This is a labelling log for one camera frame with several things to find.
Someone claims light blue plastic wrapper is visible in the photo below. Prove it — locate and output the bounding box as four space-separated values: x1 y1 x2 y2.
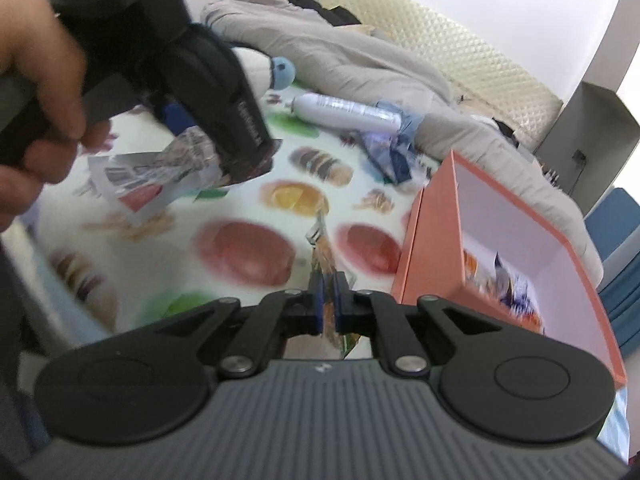
374 101 427 138

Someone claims person's left hand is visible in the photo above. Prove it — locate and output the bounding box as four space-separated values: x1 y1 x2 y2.
0 0 111 232

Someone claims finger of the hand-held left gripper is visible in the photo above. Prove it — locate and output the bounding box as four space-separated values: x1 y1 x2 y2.
152 101 199 137

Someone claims blue padded chair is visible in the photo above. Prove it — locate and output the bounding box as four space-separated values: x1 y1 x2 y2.
584 186 640 263

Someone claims cream quilted headboard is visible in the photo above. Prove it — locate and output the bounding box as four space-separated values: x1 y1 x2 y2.
319 0 565 128

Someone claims grey duvet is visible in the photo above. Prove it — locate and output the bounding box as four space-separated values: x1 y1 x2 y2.
201 0 607 282

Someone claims green snack packet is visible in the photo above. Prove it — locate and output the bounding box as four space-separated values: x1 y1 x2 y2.
303 206 363 362

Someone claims pink cardboard box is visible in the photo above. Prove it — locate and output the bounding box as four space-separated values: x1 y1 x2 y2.
389 148 629 392

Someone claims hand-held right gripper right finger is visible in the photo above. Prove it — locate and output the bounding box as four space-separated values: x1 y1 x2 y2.
332 270 502 380

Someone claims dark blue crumpled wrapper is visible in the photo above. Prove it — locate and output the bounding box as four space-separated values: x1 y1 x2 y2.
361 131 417 187

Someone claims grey clothing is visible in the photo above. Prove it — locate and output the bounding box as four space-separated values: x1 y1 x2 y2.
0 237 53 468

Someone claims heap of mixed snack packets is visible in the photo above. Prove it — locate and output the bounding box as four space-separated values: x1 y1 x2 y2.
461 249 547 337

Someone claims white tube bottle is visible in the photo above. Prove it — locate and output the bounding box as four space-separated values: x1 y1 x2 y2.
289 92 404 134

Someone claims blue curtain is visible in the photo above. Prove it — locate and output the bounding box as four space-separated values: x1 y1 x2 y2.
596 259 640 353

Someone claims black clothes heap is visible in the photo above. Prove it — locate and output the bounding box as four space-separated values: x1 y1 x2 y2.
279 0 363 27

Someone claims grey wall cabinet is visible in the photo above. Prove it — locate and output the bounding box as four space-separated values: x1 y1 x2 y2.
534 0 640 213

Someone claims white blue plush penguin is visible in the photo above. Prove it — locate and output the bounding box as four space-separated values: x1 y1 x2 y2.
234 46 297 95

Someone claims white blue snack packet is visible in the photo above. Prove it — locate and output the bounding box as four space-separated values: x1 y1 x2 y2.
86 126 227 224

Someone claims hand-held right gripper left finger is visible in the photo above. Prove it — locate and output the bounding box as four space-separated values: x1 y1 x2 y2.
156 271 326 380

